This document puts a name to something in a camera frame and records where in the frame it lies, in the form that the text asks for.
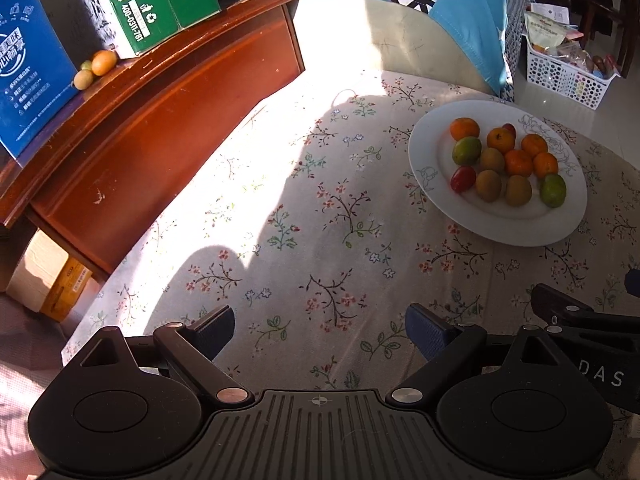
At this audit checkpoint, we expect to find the orange mandarin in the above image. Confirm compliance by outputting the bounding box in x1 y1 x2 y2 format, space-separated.
486 127 516 155
504 149 534 177
521 133 549 157
450 117 480 142
532 152 559 177

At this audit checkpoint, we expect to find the blue printed box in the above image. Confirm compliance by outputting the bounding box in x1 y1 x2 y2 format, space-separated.
0 0 79 169

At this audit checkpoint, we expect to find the cardboard box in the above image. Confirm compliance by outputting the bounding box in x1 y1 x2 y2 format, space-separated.
5 227 93 323

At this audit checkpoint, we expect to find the orange yellow fruit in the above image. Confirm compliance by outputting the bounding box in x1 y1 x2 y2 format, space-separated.
91 50 118 77

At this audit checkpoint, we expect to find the green white carton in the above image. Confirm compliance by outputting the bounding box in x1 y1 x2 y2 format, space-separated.
65 0 222 59

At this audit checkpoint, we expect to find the floral tablecloth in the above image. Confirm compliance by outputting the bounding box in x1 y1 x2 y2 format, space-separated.
60 67 640 480

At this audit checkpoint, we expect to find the green red fruit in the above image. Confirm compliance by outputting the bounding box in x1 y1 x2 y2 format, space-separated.
452 136 482 166

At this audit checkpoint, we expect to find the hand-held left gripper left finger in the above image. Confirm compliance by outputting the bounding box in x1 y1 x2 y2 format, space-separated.
79 304 254 407

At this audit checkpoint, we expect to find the white paper packet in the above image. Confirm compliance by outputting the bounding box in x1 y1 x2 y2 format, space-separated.
530 2 571 23

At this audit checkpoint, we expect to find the blue checked cloth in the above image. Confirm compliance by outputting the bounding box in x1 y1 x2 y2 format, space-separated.
502 0 532 102

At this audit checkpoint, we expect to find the yellow brown fruit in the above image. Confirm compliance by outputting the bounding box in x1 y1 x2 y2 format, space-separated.
504 175 533 208
475 169 503 203
479 147 506 172

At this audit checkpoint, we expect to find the white oval plate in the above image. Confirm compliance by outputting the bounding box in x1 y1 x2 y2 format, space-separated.
407 100 589 247

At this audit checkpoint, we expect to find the pink blanket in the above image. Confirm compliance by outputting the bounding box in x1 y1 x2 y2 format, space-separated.
0 292 66 480

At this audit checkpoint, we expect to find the beige scratched panel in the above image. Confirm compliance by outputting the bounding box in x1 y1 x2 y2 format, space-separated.
364 0 483 92

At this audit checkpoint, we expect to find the yellow green snack bag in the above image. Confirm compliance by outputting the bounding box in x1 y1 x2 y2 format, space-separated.
524 10 567 54

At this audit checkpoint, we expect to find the red wooden cabinet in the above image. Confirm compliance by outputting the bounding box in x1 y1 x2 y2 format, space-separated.
0 0 307 283

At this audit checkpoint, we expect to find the white perforated basket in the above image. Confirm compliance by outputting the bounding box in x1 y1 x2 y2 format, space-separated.
525 37 621 111

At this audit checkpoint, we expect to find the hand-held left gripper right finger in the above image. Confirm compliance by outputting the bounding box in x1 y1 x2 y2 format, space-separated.
391 304 564 406

